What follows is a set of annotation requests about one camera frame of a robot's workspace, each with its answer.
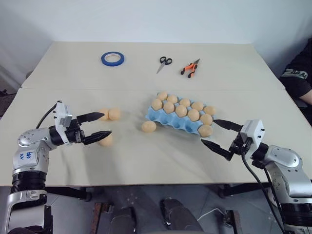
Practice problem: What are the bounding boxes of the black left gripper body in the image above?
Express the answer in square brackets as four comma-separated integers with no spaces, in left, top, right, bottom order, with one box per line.
[64,116,86,146]

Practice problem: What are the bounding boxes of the orange black pliers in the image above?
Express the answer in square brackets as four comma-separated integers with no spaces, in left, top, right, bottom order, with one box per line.
[180,58,201,79]

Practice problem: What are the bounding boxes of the blue tape roll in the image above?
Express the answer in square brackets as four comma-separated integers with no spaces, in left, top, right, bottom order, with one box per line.
[100,51,125,67]

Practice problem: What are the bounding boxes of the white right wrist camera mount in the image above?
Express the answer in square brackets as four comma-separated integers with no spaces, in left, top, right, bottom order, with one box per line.
[240,119,267,150]

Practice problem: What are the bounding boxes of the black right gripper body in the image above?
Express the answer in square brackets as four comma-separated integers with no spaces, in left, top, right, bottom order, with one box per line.
[227,132,254,161]

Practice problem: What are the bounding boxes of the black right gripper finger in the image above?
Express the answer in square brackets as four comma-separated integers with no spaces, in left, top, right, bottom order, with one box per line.
[201,139,233,162]
[214,119,244,134]

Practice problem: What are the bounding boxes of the white floor cable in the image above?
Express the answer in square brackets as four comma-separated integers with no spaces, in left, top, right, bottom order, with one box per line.
[196,207,220,220]

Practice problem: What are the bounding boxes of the black table leg frame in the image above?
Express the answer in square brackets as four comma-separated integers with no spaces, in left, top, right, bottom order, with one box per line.
[46,186,93,203]
[218,183,272,198]

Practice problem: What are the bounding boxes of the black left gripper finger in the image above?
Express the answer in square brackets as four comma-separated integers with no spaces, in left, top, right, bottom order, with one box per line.
[82,130,113,146]
[77,112,105,123]

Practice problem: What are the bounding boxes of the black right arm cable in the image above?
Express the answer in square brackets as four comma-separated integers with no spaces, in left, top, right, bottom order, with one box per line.
[240,143,287,234]

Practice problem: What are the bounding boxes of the dark rounded shape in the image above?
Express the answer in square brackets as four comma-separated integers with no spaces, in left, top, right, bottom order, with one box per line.
[107,206,147,234]
[159,197,203,234]

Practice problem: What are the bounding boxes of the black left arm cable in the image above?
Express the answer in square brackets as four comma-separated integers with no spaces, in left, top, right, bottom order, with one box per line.
[35,99,61,129]

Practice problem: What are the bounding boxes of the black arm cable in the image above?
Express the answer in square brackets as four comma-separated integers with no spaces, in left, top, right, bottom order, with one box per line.
[240,143,287,234]
[35,99,61,129]

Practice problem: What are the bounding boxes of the rusty metal stand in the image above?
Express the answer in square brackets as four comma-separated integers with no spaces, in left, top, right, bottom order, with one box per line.
[94,202,116,234]
[225,209,245,234]

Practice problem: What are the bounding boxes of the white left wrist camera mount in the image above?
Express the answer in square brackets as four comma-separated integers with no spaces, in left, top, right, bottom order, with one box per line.
[53,101,74,146]

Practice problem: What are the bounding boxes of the blue egg tray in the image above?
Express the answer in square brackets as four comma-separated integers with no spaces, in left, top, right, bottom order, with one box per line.
[145,94,216,137]

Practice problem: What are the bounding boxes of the black handled scissors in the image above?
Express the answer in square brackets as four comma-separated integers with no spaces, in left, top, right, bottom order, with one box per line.
[156,56,173,75]

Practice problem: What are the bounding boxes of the person in black clothing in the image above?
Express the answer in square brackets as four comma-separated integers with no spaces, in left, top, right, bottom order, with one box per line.
[279,36,312,106]

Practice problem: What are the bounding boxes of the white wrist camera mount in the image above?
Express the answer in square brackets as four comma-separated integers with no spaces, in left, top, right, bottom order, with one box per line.
[53,101,74,146]
[240,119,267,150]

